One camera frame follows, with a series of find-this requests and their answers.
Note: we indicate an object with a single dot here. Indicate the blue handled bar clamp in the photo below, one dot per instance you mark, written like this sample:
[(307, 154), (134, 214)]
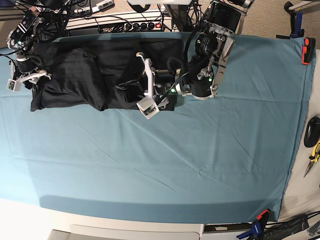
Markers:
[(296, 18)]

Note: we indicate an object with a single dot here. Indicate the black computer mouse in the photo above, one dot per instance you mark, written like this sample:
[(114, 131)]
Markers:
[(312, 132)]

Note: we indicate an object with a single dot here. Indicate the blue orange clamp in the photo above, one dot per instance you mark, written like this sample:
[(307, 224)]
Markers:
[(257, 227)]

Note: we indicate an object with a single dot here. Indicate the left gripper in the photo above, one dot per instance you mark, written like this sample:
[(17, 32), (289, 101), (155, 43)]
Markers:
[(158, 91)]

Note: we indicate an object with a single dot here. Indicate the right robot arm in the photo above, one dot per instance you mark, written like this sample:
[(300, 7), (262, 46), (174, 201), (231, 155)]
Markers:
[(44, 21)]

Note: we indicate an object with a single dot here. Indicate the white table frame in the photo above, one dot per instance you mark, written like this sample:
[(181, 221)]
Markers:
[(139, 231)]

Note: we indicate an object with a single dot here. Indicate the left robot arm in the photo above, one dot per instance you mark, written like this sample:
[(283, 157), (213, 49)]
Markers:
[(201, 70)]

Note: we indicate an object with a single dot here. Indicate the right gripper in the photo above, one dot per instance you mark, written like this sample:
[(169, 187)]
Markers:
[(28, 70)]

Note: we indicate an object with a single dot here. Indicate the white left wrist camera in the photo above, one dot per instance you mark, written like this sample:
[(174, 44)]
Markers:
[(148, 107)]

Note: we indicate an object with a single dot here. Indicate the yellow handled pliers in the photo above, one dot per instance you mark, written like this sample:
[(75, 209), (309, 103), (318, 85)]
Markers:
[(313, 158)]

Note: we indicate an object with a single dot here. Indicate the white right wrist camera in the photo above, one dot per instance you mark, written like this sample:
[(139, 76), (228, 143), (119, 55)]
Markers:
[(13, 85)]

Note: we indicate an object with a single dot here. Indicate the black electronics boxes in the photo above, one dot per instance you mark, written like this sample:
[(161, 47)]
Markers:
[(87, 7)]

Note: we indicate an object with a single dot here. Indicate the black T-shirt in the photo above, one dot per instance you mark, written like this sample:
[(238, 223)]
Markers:
[(86, 73)]

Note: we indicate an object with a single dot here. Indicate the red black clamp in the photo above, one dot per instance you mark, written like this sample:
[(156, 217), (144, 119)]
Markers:
[(308, 49)]

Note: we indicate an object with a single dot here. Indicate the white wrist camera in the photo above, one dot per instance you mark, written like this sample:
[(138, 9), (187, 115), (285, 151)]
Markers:
[(148, 107), (13, 85)]

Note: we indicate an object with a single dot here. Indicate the teal table cloth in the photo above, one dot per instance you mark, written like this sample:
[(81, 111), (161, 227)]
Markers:
[(221, 160)]

